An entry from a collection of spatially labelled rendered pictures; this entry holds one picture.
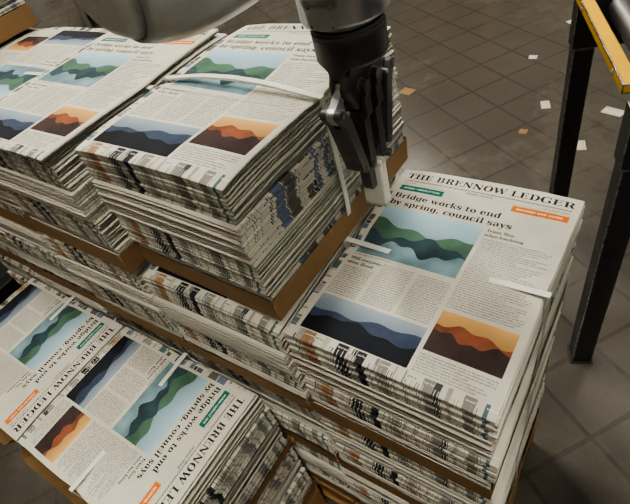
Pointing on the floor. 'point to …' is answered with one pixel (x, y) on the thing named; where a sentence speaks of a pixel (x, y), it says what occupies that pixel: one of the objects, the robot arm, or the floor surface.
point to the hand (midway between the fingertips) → (375, 180)
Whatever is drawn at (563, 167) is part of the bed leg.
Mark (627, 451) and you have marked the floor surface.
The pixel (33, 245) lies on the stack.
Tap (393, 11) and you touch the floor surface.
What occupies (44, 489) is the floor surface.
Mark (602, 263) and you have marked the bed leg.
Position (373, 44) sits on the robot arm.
